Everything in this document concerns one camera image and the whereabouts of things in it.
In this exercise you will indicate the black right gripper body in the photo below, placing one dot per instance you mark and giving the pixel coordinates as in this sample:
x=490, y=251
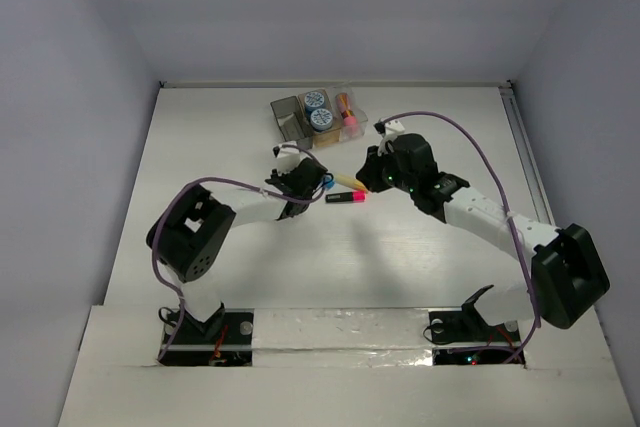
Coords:
x=396, y=178

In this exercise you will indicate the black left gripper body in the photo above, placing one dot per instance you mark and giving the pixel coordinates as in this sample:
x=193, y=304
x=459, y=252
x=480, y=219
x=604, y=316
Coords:
x=310, y=178

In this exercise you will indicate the black blue highlighter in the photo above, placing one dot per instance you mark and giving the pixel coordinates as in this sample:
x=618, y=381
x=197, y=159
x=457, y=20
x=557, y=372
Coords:
x=328, y=182

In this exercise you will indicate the blue white round jar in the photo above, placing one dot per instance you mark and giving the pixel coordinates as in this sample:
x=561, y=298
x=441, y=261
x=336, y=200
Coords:
x=321, y=119

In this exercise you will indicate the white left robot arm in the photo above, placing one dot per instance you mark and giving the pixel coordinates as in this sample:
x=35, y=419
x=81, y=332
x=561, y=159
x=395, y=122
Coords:
x=187, y=238

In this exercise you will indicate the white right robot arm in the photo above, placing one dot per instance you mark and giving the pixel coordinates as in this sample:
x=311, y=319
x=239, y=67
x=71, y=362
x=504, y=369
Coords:
x=563, y=275

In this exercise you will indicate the yellow highlighter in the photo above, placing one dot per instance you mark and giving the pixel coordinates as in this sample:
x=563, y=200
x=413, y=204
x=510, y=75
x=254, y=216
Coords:
x=348, y=181

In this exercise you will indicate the black pink highlighter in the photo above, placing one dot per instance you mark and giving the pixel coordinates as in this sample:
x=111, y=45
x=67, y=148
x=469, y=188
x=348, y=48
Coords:
x=345, y=197

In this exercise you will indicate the smoky grey plastic bin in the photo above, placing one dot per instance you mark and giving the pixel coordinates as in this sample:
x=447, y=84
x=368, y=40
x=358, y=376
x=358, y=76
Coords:
x=291, y=122

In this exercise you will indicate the clear plastic bin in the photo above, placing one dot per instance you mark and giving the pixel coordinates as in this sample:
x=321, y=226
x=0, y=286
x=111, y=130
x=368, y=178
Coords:
x=355, y=132

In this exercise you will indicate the white foam front board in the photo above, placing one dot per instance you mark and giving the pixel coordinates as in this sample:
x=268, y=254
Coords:
x=117, y=383

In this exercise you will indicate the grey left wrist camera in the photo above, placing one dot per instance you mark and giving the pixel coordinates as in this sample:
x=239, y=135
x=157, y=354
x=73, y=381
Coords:
x=287, y=158

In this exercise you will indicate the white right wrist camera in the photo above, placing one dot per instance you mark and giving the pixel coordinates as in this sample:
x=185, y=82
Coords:
x=389, y=129

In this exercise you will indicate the metal rail right side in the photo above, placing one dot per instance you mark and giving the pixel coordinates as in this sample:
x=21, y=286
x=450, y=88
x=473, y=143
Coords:
x=521, y=147

